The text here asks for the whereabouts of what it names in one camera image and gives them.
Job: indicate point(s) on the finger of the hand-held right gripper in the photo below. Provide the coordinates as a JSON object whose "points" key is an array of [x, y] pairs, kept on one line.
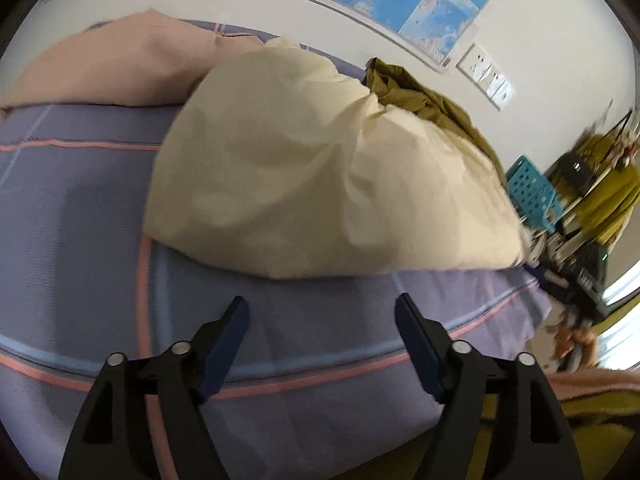
{"points": [[547, 277]]}

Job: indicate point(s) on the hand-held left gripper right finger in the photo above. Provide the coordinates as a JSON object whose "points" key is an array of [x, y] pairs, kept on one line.
{"points": [[417, 335]]}

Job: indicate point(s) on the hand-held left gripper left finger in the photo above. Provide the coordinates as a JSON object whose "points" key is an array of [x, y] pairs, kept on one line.
{"points": [[227, 332]]}

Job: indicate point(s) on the cream jacket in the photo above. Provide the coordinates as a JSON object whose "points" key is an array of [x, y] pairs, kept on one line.
{"points": [[320, 175]]}

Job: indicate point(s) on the person's right hand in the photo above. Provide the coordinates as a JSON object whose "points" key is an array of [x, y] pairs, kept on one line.
{"points": [[575, 337]]}

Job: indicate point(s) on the window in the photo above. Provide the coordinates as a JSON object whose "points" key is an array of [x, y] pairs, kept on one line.
{"points": [[625, 285]]}

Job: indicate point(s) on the mustard green hanging coat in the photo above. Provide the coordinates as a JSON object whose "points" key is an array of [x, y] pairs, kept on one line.
{"points": [[612, 200]]}

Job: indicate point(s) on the blue plastic basket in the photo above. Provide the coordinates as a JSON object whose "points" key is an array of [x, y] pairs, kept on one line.
{"points": [[532, 190]]}

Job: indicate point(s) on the white coat rack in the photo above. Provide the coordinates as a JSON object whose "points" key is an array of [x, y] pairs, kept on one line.
{"points": [[600, 180]]}

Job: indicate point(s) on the black handbag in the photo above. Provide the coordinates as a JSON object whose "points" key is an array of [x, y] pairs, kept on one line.
{"points": [[574, 172]]}

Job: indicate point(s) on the person's olive clothing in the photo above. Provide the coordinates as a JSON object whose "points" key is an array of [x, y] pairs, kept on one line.
{"points": [[590, 435]]}

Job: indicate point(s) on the purple striped bed sheet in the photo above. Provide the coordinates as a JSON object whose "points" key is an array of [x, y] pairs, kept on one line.
{"points": [[80, 240]]}

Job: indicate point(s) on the olive green garment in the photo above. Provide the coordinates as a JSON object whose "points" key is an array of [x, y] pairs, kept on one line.
{"points": [[440, 105]]}

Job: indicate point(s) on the pink cloth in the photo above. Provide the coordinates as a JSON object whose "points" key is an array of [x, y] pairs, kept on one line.
{"points": [[115, 60]]}

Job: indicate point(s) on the white wall socket panel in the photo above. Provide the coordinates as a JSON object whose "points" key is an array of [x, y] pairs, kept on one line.
{"points": [[486, 76]]}

